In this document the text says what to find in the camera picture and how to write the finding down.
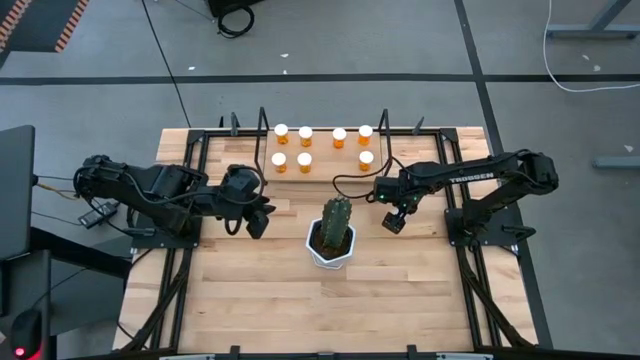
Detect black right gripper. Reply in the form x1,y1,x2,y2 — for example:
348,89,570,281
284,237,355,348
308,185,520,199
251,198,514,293
372,174,420,235

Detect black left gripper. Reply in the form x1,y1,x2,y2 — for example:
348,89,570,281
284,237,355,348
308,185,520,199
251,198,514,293
217,164,277,240

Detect green cactus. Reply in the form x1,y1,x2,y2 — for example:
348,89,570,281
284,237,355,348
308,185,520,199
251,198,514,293
319,194,354,254

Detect white hexagonal plant pot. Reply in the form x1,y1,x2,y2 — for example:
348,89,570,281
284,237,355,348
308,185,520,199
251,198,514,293
305,217,357,271

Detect black power adapter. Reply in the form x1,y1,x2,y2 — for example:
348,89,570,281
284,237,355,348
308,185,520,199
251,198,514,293
78,201,120,230

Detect black equipment box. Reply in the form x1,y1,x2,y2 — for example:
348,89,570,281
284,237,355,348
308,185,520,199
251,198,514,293
205,0,266,19

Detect grey metal floor bar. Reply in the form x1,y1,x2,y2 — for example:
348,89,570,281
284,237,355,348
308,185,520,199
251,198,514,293
593,156,640,169

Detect dark grey side desk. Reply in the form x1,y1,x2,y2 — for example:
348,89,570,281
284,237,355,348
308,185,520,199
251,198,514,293
0,248,54,360

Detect dark grey monitor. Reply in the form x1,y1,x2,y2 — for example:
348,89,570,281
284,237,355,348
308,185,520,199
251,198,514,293
0,124,37,261

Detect black computer mouse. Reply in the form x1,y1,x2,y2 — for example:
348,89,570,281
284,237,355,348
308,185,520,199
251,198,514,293
10,308,44,360

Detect grey metal table base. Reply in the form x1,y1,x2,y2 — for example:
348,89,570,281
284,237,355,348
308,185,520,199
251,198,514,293
545,0,640,40

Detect black ramp orange striped edges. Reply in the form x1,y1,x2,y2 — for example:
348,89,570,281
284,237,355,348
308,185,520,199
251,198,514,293
0,0,91,54

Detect black left wrist camera cable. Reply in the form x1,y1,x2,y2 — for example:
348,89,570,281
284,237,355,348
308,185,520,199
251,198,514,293
219,164,266,237

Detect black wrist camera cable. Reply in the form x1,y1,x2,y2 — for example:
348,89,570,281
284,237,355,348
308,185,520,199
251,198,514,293
332,149,416,200
219,164,266,237

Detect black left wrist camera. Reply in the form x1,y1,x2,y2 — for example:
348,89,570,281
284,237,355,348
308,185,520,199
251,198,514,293
227,167,261,194

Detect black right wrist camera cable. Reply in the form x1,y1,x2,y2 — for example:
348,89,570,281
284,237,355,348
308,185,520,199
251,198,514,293
332,149,416,200

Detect long black floor cable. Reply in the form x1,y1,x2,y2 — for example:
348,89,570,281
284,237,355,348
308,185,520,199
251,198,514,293
140,0,192,128

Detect black coiled cable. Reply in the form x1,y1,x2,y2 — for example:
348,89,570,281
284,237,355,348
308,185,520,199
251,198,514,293
216,4,256,39

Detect yellow cable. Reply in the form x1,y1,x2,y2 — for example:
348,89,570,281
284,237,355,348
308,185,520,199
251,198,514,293
35,182,79,201

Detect white floor cable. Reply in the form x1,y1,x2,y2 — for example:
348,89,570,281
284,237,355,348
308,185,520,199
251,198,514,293
541,0,640,94

